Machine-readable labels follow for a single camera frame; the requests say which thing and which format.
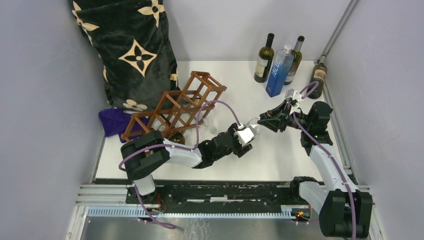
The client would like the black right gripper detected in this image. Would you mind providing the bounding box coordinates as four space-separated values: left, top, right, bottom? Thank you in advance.
257 99 312 133

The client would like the tall clear glass bottle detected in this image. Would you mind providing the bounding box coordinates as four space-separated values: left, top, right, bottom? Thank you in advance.
150 108 217 136

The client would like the blue square vodka bottle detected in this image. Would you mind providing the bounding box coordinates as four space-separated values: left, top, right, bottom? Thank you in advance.
265 44 294 98

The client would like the brown wooden wine rack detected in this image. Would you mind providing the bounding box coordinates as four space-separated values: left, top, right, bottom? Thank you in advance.
120 71 227 142

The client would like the green wine bottle black cap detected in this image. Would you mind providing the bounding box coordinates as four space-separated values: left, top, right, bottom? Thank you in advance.
254 33 275 83

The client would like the clear liquor bottle black cap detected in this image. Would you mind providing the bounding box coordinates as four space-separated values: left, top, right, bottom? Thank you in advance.
245 115 269 137

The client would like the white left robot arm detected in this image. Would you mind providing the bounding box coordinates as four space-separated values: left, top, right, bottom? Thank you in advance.
118 123 262 204

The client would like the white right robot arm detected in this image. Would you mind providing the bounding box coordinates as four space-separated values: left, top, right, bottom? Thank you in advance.
258 100 373 240

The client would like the green wine bottle grey cap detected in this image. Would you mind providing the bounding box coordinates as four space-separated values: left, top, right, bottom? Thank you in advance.
284 35 305 86

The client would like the purple cloth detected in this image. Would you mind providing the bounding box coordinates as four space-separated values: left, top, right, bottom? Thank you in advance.
98 108 132 143

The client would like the black floral plush blanket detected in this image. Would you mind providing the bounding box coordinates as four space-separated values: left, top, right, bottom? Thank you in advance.
69 0 179 112

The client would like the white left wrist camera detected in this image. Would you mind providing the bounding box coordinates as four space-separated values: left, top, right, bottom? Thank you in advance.
234 127 256 146

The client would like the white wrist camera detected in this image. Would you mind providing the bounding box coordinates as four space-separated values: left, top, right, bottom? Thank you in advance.
284 88 304 108
234 127 256 146

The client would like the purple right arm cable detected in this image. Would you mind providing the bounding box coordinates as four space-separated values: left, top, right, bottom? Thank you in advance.
291 80 357 240

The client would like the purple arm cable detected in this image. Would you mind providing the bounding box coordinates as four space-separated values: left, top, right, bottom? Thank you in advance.
291 80 357 240
118 100 244 230

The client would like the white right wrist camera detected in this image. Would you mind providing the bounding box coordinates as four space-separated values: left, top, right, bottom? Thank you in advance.
284 88 304 108

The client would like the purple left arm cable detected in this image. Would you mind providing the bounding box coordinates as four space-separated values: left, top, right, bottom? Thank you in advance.
118 100 244 230

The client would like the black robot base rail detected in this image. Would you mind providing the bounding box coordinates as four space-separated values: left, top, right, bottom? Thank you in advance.
141 176 316 214

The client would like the grey slotted cable duct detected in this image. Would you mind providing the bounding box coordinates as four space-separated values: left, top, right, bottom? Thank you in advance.
86 205 296 220

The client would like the grey aluminium wall rail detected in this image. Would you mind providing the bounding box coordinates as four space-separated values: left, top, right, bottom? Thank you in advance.
320 0 360 57

